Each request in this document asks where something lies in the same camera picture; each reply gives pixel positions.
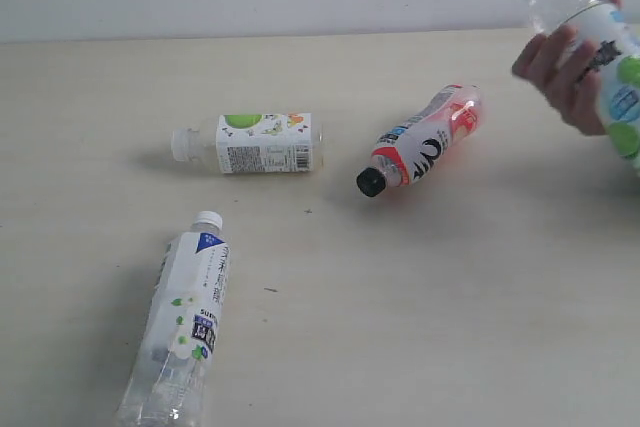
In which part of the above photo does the red label bottle black cap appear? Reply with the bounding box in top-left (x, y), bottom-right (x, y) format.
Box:
top-left (356, 84), bottom-right (483, 198)

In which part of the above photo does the square bottle white fruit label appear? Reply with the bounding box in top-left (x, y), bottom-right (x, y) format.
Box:
top-left (170, 112), bottom-right (323, 175)

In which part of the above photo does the tall clear bottle white label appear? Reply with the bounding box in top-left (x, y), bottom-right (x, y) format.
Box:
top-left (114, 211), bottom-right (230, 426)

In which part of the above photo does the lime label clear water bottle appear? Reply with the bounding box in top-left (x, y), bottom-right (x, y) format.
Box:
top-left (522, 0), bottom-right (639, 170)

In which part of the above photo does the person's open bare hand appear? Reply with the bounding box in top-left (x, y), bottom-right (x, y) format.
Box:
top-left (512, 24), bottom-right (605, 136)

